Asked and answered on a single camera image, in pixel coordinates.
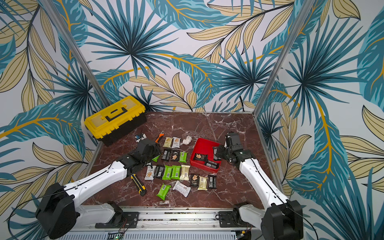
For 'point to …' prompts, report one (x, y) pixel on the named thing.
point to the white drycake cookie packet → (149, 174)
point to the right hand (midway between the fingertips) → (219, 150)
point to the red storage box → (204, 146)
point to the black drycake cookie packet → (175, 155)
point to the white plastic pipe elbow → (187, 141)
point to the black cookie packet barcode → (166, 154)
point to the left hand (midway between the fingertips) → (157, 148)
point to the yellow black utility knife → (141, 188)
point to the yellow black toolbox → (116, 120)
